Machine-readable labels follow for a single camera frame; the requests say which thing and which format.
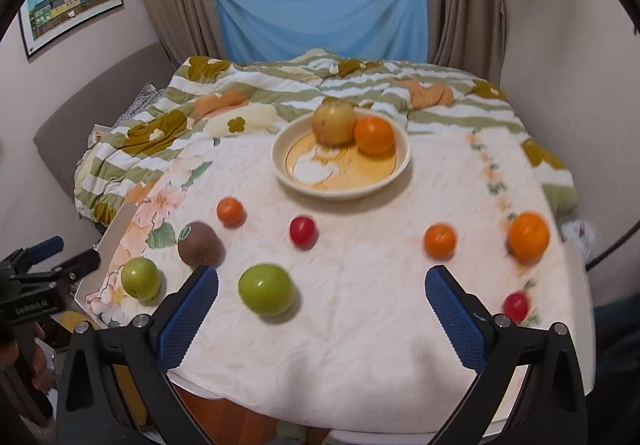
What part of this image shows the small green apple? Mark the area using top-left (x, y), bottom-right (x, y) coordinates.
top-left (120, 257), bottom-right (162, 301)

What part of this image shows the red plum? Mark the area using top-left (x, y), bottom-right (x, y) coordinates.
top-left (502, 291), bottom-right (530, 322)
top-left (289, 216), bottom-right (319, 248)

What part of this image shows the green striped floral quilt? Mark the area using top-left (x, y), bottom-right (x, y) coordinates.
top-left (74, 49), bottom-right (578, 226)

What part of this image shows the cream bowl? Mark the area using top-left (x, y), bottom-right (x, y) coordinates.
top-left (271, 114), bottom-right (412, 202)

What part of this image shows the yellow pear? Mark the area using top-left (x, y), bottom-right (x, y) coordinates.
top-left (312, 96), bottom-right (358, 147)

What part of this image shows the white plastic bag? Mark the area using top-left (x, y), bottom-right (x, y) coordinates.
top-left (560, 220), bottom-right (598, 258)

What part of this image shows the white floral tablecloth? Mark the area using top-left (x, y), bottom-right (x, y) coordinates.
top-left (85, 122), bottom-right (576, 426)

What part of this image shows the framed colourful houses picture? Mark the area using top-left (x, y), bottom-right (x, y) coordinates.
top-left (19, 0), bottom-right (125, 60)

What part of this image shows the orange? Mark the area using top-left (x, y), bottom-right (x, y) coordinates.
top-left (354, 116), bottom-right (396, 157)
top-left (506, 212), bottom-right (551, 264)

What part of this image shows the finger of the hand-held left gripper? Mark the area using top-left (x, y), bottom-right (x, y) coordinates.
top-left (15, 249), bottom-right (102, 283)
top-left (10, 236), bottom-right (65, 271)

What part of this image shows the grey sofa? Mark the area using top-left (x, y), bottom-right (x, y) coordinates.
top-left (32, 42), bottom-right (173, 201)

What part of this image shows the blue cloth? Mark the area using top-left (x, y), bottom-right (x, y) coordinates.
top-left (212, 0), bottom-right (430, 63)

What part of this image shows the brown kiwi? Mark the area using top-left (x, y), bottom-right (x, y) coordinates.
top-left (177, 221), bottom-right (223, 268)

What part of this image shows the small tangerine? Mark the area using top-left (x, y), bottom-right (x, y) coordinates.
top-left (216, 196), bottom-right (246, 227)

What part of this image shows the person's left hand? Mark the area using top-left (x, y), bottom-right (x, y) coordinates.
top-left (0, 322), bottom-right (55, 396)

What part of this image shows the grey patterned pillow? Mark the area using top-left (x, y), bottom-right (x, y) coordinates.
top-left (117, 82), bottom-right (171, 123)

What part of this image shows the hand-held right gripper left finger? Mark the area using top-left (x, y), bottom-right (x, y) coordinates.
top-left (54, 264), bottom-right (221, 445)

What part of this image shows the large green apple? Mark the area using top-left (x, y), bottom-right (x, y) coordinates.
top-left (238, 263), bottom-right (294, 317)

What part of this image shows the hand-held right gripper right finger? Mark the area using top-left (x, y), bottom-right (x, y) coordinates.
top-left (424, 265), bottom-right (588, 445)

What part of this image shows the white table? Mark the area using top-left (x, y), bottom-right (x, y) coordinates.
top-left (75, 202), bottom-right (593, 441)

